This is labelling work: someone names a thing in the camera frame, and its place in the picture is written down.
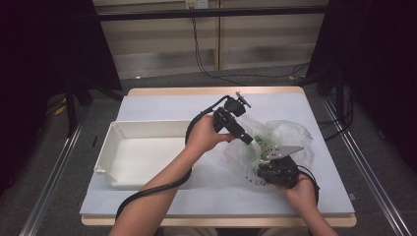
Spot black metal stand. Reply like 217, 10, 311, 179
303, 62, 355, 132
63, 77, 126, 139

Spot clear plastic bag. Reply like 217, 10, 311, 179
222, 114, 316, 189

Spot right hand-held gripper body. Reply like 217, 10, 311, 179
258, 146, 305, 190

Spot black horizontal bar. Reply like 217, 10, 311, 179
96, 4, 328, 23

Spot white plastic tray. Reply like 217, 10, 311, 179
93, 119, 195, 191

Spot green snack packet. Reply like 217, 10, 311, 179
247, 132, 273, 165

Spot right hand-held gripper cable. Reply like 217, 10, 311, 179
296, 164, 321, 206

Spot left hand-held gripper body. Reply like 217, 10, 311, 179
212, 91, 252, 134

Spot dark curtain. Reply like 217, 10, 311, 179
304, 0, 417, 171
0, 0, 123, 198

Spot person's left hand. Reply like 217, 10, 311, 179
185, 114, 236, 157

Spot hand-held gripper cable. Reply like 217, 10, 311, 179
115, 94, 231, 221
296, 164, 321, 206

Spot black floor cables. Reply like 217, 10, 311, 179
316, 91, 356, 142

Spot person's right hand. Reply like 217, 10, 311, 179
278, 172, 320, 214

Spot pale blue table mat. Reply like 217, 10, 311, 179
80, 92, 357, 217

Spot black wall cable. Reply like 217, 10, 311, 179
191, 16, 311, 87

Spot left hand-held gripper cable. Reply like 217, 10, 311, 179
115, 94, 231, 221

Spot white wall socket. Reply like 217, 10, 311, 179
185, 0, 209, 10

